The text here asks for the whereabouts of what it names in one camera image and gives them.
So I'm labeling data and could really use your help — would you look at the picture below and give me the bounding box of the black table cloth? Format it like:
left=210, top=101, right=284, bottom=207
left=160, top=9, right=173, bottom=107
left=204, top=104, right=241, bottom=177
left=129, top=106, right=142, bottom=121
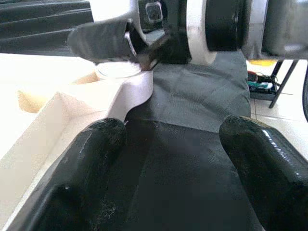
left=0, top=0, right=264, bottom=231

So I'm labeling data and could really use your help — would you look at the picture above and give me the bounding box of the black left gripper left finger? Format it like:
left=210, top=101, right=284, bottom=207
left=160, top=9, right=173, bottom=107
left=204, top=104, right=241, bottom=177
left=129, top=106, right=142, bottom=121
left=7, top=117, right=128, bottom=231

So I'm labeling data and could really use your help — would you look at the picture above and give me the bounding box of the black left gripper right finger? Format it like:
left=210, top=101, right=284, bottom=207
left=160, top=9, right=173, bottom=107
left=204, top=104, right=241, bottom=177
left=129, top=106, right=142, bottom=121
left=218, top=115, right=308, bottom=231

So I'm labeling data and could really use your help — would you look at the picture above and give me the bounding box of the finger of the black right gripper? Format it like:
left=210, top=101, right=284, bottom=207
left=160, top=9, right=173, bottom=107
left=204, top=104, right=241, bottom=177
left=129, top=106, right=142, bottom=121
left=67, top=19, right=136, bottom=63

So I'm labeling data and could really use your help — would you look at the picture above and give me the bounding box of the yellow plastic bag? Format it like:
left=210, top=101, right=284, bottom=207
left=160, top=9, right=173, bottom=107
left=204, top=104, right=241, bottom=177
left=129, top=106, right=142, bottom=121
left=247, top=59, right=280, bottom=67

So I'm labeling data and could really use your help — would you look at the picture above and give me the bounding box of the black box with coloured items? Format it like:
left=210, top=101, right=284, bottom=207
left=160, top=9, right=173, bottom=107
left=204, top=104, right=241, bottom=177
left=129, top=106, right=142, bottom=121
left=247, top=71, right=281, bottom=101

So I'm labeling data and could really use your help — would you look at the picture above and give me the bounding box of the white plastic table leg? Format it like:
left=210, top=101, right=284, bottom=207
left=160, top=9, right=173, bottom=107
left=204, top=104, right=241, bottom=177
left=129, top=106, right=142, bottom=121
left=90, top=0, right=142, bottom=80

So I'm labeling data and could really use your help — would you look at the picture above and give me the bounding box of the white plastic table top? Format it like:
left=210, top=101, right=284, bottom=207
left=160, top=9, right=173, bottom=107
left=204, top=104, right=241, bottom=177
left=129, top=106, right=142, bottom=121
left=0, top=52, right=154, bottom=229

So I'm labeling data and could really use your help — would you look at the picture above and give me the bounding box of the black metal stand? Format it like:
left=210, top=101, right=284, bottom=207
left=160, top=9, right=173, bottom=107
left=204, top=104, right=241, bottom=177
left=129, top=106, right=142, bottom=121
left=268, top=59, right=299, bottom=109

